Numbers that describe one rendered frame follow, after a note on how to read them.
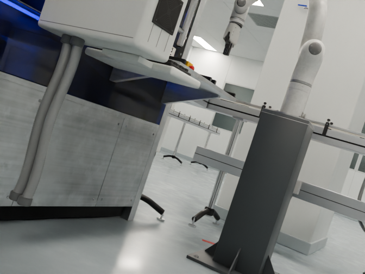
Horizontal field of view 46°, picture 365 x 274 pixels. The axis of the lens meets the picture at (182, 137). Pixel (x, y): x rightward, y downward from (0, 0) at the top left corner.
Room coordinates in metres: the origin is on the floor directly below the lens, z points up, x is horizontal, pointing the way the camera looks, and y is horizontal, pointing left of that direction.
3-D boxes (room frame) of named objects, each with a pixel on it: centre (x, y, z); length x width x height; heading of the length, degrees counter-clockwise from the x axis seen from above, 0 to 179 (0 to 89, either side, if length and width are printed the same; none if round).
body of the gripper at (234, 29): (2.37, -0.08, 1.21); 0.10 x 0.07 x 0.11; 152
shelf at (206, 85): (2.22, 0.15, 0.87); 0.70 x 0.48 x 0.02; 152
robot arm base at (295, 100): (2.32, -0.51, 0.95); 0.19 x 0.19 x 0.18
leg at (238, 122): (3.22, -0.37, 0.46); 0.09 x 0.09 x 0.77; 62
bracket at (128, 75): (2.00, 0.26, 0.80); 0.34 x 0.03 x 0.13; 62
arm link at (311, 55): (2.28, -0.51, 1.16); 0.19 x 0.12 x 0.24; 173
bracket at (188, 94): (2.44, 0.03, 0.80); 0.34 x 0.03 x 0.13; 62
